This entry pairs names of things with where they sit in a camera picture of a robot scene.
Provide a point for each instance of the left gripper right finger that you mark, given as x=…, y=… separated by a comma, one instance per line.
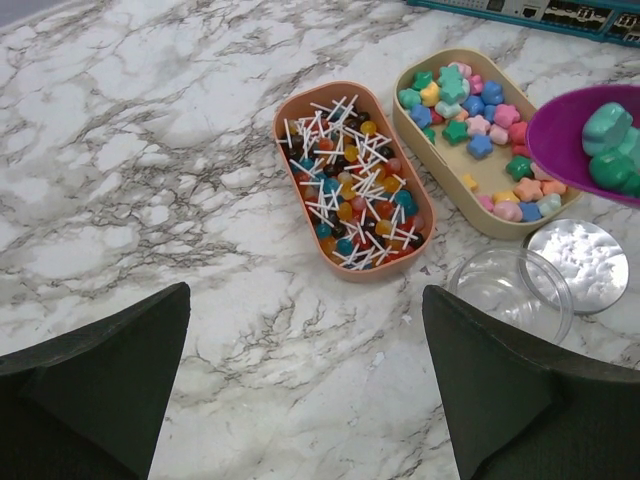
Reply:
x=519, y=407

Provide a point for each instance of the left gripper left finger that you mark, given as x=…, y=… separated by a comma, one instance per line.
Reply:
x=90, y=403

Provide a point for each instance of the clear round jar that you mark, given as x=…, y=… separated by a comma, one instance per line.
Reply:
x=518, y=287

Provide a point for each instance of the purple plastic scoop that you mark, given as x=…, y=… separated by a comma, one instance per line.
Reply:
x=568, y=131

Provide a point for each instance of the orange lollipop tray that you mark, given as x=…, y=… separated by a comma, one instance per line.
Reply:
x=368, y=211

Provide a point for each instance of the beige star candy tray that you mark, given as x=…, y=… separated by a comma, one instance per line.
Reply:
x=466, y=121

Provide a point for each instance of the dark teal network switch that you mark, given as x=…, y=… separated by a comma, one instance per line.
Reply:
x=615, y=22

